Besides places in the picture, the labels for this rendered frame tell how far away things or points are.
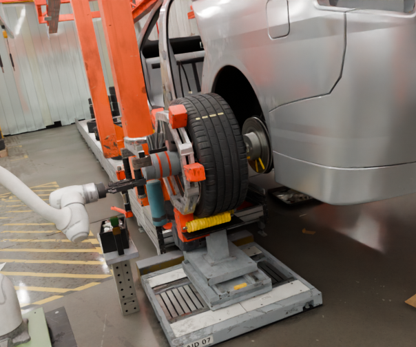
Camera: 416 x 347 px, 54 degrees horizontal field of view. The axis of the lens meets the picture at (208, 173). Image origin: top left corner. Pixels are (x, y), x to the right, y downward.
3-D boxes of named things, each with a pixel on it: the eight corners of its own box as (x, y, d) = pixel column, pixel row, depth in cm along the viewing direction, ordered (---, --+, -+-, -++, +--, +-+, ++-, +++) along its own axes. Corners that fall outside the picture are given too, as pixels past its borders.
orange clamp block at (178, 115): (186, 127, 203) (187, 112, 196) (171, 129, 200) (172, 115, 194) (182, 118, 207) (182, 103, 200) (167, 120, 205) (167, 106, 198)
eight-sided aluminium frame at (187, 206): (204, 222, 206) (187, 113, 192) (192, 225, 204) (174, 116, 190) (174, 195, 256) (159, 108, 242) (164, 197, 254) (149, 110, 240)
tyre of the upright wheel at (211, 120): (198, 154, 276) (240, 230, 235) (164, 162, 269) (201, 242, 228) (206, 69, 229) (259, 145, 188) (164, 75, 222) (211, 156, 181)
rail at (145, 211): (171, 244, 285) (166, 215, 280) (158, 248, 282) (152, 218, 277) (118, 175, 512) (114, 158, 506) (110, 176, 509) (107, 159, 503)
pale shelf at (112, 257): (139, 256, 215) (138, 251, 214) (106, 266, 210) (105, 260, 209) (125, 230, 254) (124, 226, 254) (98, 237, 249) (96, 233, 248)
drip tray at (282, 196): (330, 198, 376) (329, 194, 375) (288, 208, 367) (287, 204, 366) (303, 185, 425) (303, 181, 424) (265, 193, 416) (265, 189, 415)
